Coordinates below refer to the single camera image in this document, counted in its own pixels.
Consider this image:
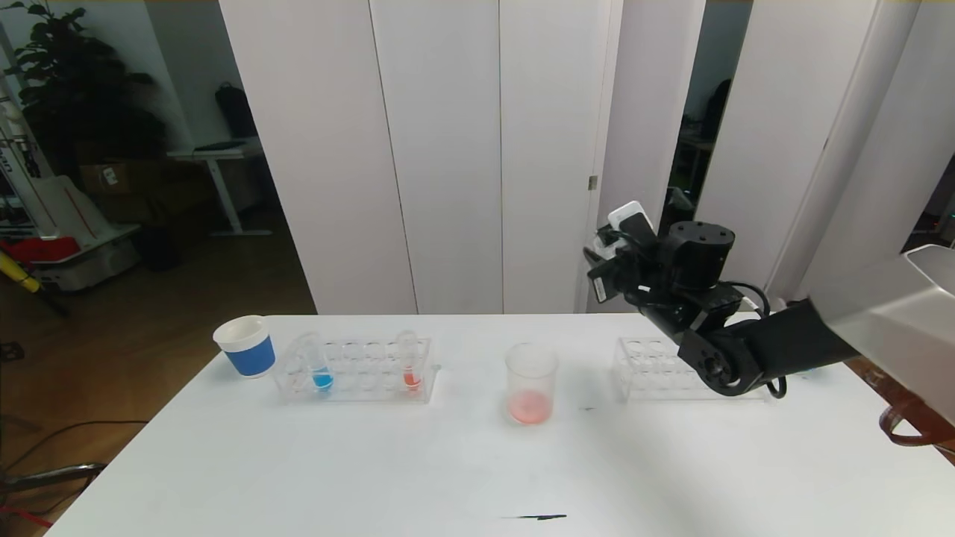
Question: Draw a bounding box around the white machine base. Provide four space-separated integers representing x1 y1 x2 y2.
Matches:
34 175 143 293

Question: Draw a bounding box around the blue and white cup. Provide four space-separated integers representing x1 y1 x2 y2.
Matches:
213 315 277 380

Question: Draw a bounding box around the white office desk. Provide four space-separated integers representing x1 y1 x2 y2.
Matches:
168 138 273 239

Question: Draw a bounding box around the test tube with red pigment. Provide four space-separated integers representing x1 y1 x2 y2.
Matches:
398 330 425 392

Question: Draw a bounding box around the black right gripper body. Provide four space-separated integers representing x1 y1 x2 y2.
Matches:
586 257 640 304

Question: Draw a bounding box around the grey metal chair leg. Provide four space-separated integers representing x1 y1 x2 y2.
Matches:
0 462 107 493

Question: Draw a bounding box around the dark green potted plant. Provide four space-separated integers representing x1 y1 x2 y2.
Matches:
4 0 169 180

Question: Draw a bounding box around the black floor cable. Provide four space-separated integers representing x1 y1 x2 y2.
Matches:
0 421 150 478

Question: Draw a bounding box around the clear plastic beaker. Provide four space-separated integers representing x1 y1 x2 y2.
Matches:
504 343 560 427

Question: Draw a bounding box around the black backpack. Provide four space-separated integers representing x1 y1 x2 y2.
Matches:
216 84 258 141

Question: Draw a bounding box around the clear acrylic test tube rack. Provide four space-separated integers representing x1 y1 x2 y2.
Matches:
275 337 441 405
612 336 769 403

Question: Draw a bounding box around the red floor cable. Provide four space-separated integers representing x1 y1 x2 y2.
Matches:
0 507 53 530

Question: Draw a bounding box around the yellow handled tool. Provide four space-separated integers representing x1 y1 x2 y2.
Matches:
0 250 42 295

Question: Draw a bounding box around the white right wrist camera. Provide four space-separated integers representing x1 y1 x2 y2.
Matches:
597 201 657 251

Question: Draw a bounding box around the brown cardboard box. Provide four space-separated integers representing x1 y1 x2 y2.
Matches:
81 163 161 196

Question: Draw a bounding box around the test tube with blue pigment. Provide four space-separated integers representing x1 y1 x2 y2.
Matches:
302 332 334 392

